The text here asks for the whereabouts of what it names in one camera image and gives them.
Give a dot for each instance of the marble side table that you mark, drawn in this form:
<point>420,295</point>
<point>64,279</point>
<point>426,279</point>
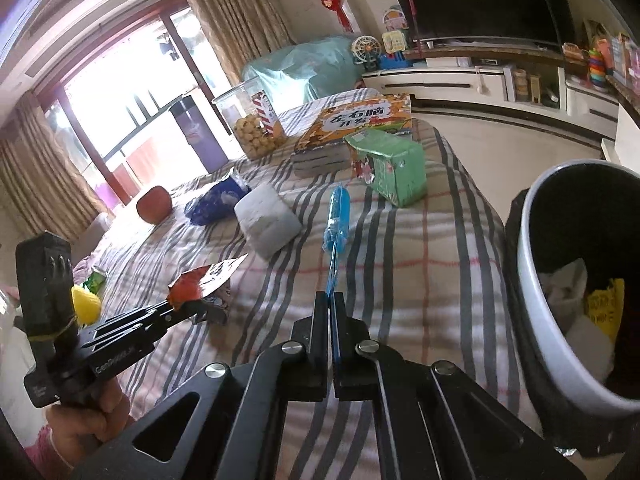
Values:
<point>624,150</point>

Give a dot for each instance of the teal covered furniture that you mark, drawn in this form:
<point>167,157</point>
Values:
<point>296,75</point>

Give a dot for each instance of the white paper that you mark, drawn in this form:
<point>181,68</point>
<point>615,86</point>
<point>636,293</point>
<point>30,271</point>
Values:
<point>565,292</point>

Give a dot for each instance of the yellow snack wrapper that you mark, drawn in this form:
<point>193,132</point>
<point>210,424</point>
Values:
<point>605,308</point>

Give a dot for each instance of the orange picture book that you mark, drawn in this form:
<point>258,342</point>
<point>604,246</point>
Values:
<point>391,114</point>

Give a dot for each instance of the plaid table cloth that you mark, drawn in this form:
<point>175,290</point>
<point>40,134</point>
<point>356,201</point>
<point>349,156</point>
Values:
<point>427,279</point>

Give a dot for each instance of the rainbow stacking ring toy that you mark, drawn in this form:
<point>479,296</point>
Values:
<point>597,68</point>

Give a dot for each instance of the purple thermos bottle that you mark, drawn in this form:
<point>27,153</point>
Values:
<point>198,134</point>

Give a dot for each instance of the red paper box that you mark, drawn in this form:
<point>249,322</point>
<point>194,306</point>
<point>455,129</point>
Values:
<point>201,282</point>

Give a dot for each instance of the beige window curtain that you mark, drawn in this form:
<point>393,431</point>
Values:
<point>240,31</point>

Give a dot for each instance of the person's left hand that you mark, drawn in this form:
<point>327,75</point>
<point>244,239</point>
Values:
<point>73,428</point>

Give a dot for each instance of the ferris wheel toy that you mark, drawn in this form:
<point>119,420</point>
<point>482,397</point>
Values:
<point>365,51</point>

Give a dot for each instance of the white tv cabinet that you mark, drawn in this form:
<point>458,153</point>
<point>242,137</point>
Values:
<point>525,83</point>

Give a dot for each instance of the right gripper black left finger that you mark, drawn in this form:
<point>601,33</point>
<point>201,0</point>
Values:
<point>225,422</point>

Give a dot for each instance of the pink toy box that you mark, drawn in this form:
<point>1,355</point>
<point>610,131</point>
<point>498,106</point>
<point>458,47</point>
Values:
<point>631,55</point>

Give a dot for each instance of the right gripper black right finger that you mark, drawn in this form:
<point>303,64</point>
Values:
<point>433,421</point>

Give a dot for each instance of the blue thin wrapper strip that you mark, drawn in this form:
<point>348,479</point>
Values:
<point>334,242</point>

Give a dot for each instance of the clear cookie jar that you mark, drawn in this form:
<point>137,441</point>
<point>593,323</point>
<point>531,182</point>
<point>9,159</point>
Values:
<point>251,118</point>

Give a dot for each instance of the green tissue pack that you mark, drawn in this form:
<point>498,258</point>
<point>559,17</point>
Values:
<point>390,164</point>

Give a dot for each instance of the blue plastic bag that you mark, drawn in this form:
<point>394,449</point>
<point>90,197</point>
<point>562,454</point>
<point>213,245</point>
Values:
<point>218,201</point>

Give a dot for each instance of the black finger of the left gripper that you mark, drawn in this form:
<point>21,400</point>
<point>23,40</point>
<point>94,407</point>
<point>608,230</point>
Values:
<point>155,320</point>
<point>120,344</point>

